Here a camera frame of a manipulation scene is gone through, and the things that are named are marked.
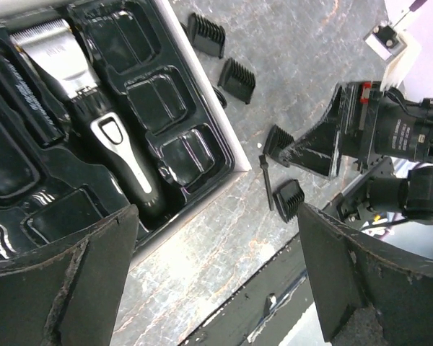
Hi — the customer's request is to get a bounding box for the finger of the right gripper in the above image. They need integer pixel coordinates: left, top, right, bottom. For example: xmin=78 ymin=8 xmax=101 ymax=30
xmin=279 ymin=82 xmax=346 ymax=179

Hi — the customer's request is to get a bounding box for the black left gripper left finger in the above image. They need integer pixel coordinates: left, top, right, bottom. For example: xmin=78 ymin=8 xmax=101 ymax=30
xmin=0 ymin=205 xmax=139 ymax=345

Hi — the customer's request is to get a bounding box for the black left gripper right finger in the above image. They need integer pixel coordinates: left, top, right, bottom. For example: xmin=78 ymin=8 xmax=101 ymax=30
xmin=297 ymin=203 xmax=433 ymax=345

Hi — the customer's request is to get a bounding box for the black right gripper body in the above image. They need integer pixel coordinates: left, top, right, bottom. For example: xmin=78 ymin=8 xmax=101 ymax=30
xmin=337 ymin=81 xmax=433 ymax=169

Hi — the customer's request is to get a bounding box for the black clipper guard comb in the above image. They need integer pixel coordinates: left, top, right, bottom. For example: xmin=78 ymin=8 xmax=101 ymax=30
xmin=217 ymin=58 xmax=256 ymax=105

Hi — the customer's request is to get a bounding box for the silver black hair clipper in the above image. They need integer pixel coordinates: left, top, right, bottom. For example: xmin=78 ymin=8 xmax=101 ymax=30
xmin=10 ymin=19 xmax=165 ymax=218

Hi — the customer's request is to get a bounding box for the black cleaning brush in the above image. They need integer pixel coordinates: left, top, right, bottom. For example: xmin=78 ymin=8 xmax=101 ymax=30
xmin=259 ymin=154 xmax=274 ymax=211

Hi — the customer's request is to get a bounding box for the black plastic insert tray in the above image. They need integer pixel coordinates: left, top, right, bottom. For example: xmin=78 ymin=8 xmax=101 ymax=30
xmin=0 ymin=0 xmax=236 ymax=260

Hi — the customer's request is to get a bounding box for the white cardboard box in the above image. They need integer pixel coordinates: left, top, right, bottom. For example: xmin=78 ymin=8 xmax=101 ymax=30
xmin=0 ymin=0 xmax=253 ymax=267

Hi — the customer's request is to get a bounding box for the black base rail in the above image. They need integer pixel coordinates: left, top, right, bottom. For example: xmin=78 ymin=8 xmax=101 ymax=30
xmin=181 ymin=235 xmax=313 ymax=345

